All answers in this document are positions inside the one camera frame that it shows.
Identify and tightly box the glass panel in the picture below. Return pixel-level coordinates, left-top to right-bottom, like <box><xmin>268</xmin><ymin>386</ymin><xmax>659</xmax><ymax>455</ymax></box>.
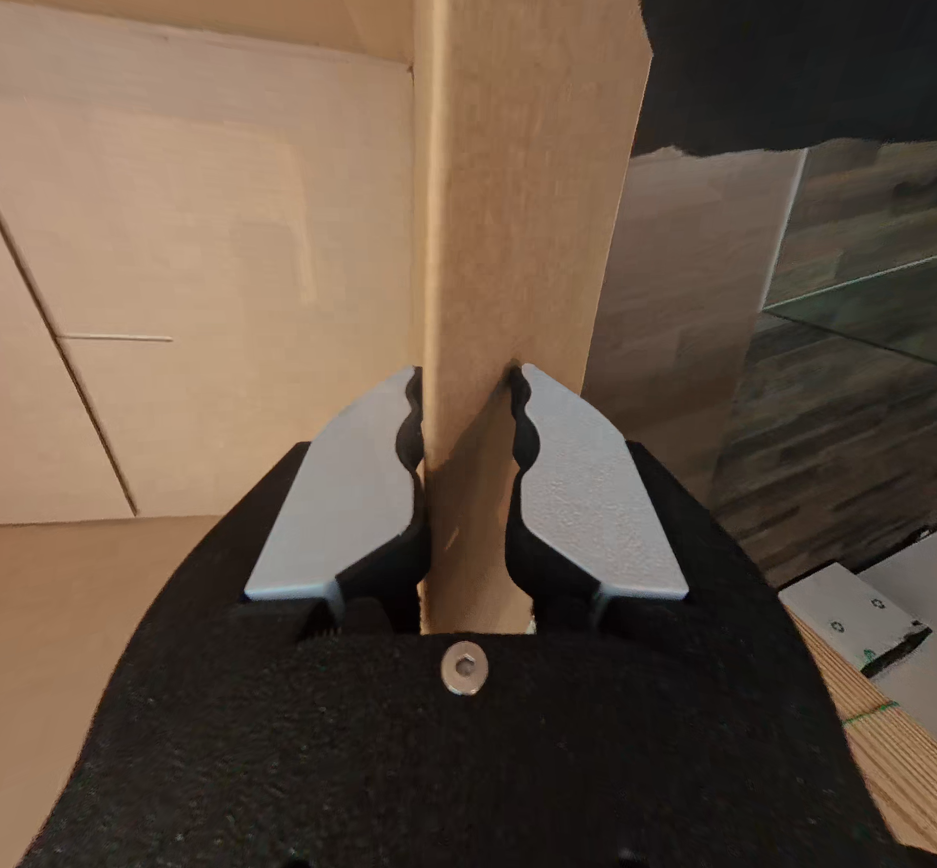
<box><xmin>761</xmin><ymin>139</ymin><xmax>937</xmax><ymax>365</ymax></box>

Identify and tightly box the large brown cardboard box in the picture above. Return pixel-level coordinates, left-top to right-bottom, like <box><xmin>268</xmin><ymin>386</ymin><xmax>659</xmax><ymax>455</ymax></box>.
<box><xmin>0</xmin><ymin>0</ymin><xmax>654</xmax><ymax>862</ymax></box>

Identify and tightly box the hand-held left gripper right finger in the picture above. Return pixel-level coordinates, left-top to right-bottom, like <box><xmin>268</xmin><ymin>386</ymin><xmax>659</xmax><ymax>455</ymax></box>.
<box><xmin>504</xmin><ymin>361</ymin><xmax>691</xmax><ymax>629</ymax></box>

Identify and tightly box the black cloth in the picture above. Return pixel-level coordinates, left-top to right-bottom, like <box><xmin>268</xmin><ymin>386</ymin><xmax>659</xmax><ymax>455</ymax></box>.
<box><xmin>622</xmin><ymin>0</ymin><xmax>937</xmax><ymax>159</ymax></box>

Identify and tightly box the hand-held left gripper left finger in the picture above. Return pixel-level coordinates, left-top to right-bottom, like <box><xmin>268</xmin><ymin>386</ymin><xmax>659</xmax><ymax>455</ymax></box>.
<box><xmin>244</xmin><ymin>366</ymin><xmax>430</xmax><ymax>626</ymax></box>

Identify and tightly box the white paper sheet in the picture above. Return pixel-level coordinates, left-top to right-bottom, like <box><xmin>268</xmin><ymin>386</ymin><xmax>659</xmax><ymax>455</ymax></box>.
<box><xmin>856</xmin><ymin>530</ymin><xmax>937</xmax><ymax>737</ymax></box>

